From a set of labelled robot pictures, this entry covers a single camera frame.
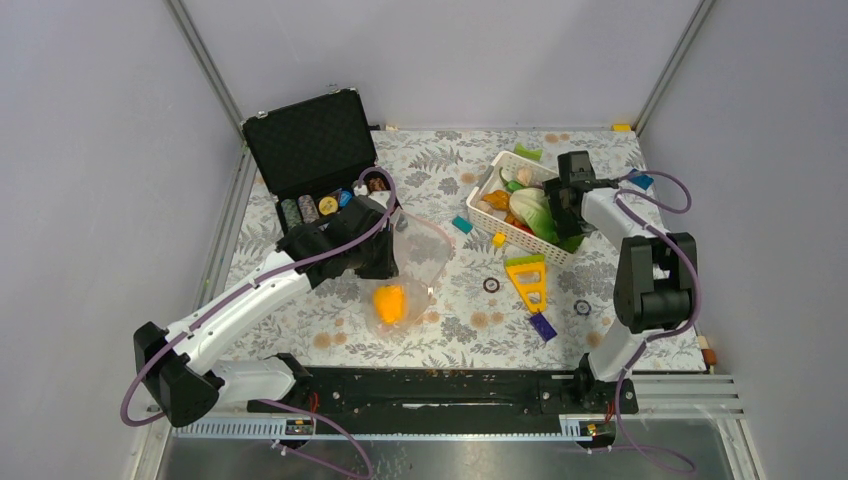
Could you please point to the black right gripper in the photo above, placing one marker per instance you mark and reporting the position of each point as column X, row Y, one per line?
column 567, row 225

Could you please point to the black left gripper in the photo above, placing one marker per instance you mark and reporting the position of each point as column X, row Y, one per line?
column 388, row 267

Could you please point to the yellow bell pepper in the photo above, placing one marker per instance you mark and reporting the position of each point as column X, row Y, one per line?
column 390, row 303

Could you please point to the clear zip top bag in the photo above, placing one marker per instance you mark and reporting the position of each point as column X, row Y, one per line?
column 421, row 251

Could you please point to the green lettuce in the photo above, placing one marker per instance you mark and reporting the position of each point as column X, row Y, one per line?
column 530, row 206

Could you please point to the white plastic basket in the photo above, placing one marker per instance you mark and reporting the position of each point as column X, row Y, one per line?
column 499, row 175

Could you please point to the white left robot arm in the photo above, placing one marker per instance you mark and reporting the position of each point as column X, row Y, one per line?
column 181, row 365

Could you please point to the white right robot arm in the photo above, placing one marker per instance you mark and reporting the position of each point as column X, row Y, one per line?
column 656, row 289

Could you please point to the orange brown food piece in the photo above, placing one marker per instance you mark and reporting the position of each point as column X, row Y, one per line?
column 497, row 200

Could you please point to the green plastic piece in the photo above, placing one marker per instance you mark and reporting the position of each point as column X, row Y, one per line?
column 527, row 153

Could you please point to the blue toy brick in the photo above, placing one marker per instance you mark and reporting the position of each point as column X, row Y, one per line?
column 639, row 179

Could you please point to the teal toy block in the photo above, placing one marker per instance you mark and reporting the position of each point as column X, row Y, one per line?
column 462, row 224

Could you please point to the yellow triangular plastic tool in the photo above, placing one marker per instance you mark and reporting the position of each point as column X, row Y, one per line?
column 528, row 276

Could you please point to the small yellow toy block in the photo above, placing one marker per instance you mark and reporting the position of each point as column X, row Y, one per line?
column 499, row 240

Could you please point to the black poker chip case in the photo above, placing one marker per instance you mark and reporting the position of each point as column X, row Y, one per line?
column 313, row 147

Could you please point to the floral table mat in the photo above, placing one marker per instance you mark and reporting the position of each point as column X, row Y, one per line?
column 476, row 318

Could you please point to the purple toy brick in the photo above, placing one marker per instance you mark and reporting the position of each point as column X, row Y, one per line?
column 542, row 326

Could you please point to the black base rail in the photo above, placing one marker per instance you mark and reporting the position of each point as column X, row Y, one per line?
column 409, row 401

